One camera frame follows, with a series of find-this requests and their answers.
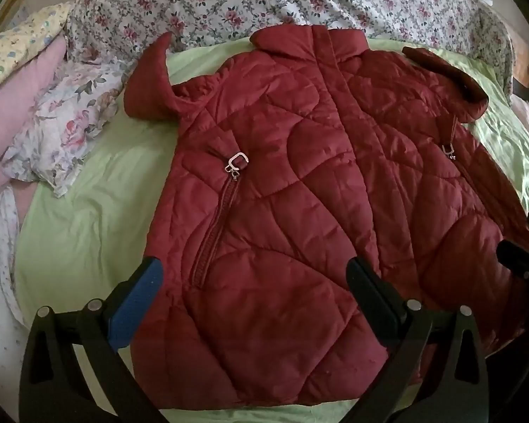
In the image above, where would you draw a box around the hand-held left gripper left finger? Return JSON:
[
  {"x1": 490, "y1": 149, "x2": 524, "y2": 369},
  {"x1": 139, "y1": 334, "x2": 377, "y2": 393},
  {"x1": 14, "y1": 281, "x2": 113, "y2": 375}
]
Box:
[{"x1": 18, "y1": 256, "x2": 168, "y2": 423}]

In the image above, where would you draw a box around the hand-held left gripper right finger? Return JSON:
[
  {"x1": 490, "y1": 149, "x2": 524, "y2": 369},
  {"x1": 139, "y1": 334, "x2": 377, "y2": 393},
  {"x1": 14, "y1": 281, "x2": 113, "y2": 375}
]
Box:
[{"x1": 346, "y1": 258, "x2": 494, "y2": 423}]

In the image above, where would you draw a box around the red quilted jacket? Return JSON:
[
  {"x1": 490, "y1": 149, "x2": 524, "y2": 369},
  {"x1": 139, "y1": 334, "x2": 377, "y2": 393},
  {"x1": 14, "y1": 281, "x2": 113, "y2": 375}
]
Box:
[{"x1": 124, "y1": 24, "x2": 529, "y2": 411}]

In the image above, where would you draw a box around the light green bed sheet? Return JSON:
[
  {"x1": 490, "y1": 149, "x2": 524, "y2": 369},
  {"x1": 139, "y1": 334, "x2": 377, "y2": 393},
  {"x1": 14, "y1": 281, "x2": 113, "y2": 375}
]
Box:
[{"x1": 15, "y1": 37, "x2": 529, "y2": 423}]

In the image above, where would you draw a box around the large flower print pillow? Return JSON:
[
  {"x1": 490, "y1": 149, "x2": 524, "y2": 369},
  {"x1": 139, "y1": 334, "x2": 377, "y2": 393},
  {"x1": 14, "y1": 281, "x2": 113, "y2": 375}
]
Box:
[{"x1": 2, "y1": 59, "x2": 130, "y2": 198}]

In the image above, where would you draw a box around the pink pillow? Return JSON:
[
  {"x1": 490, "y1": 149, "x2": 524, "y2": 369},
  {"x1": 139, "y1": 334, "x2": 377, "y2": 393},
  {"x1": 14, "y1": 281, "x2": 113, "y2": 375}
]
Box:
[{"x1": 0, "y1": 34, "x2": 69, "y2": 212}]

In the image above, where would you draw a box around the yellow patterned pillow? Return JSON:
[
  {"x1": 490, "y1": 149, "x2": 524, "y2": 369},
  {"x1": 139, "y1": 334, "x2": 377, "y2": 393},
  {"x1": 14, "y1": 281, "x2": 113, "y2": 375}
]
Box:
[{"x1": 0, "y1": 2, "x2": 73, "y2": 102}]

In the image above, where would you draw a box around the rose print duvet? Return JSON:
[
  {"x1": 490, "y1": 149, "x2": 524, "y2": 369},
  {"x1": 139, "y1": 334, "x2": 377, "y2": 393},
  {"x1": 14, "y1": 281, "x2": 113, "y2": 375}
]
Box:
[{"x1": 64, "y1": 0, "x2": 514, "y2": 106}]

